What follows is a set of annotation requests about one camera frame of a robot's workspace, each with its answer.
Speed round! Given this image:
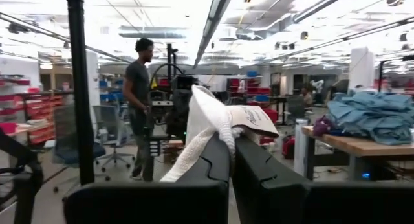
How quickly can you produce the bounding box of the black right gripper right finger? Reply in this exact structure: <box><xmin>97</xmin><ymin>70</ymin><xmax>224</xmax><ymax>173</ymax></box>
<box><xmin>233</xmin><ymin>135</ymin><xmax>414</xmax><ymax>224</ymax></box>

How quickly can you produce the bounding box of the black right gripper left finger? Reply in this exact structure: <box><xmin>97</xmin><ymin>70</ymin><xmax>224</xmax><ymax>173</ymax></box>
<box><xmin>63</xmin><ymin>133</ymin><xmax>231</xmax><ymax>224</ymax></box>

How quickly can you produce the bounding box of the white towel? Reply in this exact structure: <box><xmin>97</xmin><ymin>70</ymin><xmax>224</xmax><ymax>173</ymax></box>
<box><xmin>160</xmin><ymin>84</ymin><xmax>279</xmax><ymax>183</ymax></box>

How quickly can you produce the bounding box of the standing person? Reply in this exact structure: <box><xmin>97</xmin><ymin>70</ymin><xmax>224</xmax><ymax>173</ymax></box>
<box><xmin>122</xmin><ymin>38</ymin><xmax>156</xmax><ymax>181</ymax></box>

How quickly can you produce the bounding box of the red bag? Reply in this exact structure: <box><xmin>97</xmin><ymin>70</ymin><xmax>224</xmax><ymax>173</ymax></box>
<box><xmin>281</xmin><ymin>135</ymin><xmax>296</xmax><ymax>160</ymax></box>

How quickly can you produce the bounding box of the grey office chair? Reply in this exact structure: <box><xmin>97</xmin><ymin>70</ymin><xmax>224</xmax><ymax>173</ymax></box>
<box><xmin>92</xmin><ymin>104</ymin><xmax>136</xmax><ymax>173</ymax></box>

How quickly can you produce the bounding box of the purple cloth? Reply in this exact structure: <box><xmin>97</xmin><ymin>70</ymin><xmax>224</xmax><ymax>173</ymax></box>
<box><xmin>312</xmin><ymin>115</ymin><xmax>337</xmax><ymax>137</ymax></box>

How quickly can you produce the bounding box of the wooden background table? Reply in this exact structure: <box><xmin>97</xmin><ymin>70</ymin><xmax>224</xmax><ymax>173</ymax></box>
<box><xmin>301</xmin><ymin>125</ymin><xmax>414</xmax><ymax>183</ymax></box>

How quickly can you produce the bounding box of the LED light bar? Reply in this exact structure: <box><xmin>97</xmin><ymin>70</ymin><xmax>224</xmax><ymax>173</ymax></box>
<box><xmin>193</xmin><ymin>0</ymin><xmax>235</xmax><ymax>69</ymax></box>

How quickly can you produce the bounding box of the seated person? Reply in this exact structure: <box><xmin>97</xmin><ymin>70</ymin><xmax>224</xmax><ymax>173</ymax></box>
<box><xmin>299</xmin><ymin>86</ymin><xmax>314</xmax><ymax>108</ymax></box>

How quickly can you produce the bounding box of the blue cloth pile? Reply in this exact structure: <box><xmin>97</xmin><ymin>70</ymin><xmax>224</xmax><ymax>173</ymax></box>
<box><xmin>327</xmin><ymin>90</ymin><xmax>414</xmax><ymax>146</ymax></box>

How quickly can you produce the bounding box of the blue mesh office chair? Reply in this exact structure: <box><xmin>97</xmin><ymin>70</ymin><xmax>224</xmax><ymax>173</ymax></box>
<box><xmin>51</xmin><ymin>104</ymin><xmax>111</xmax><ymax>194</ymax></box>

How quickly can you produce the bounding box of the red bin shelving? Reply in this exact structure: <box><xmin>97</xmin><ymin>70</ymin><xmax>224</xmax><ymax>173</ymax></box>
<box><xmin>0</xmin><ymin>74</ymin><xmax>65</xmax><ymax>147</ymax></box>

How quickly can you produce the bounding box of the white column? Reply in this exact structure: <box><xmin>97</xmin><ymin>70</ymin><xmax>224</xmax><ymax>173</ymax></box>
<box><xmin>348</xmin><ymin>46</ymin><xmax>376</xmax><ymax>91</ymax></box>

